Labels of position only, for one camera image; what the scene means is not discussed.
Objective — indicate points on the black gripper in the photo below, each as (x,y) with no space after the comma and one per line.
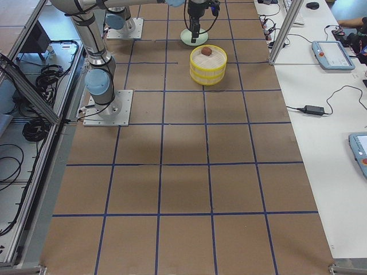
(195,10)

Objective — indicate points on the reddish brown bun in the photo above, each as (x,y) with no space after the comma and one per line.
(207,51)

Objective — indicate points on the yellow rimmed steamer layer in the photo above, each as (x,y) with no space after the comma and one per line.
(216,61)
(206,80)

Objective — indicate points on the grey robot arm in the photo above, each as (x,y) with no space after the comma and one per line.
(124,13)
(82,15)

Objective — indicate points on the pale green round plate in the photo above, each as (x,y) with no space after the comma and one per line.
(186,38)

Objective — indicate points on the black computer mouse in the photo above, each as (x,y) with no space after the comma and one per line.
(312,5)

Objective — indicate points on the blue teach pendant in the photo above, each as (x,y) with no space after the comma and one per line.
(331,55)
(357,143)

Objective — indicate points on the black laptop power brick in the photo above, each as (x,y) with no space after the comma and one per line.
(312,110)

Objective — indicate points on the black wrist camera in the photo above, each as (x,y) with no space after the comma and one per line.
(215,7)

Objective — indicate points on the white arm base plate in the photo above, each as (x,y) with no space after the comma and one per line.
(116,114)
(120,29)

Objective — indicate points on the aluminium frame post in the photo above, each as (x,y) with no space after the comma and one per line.
(285,29)

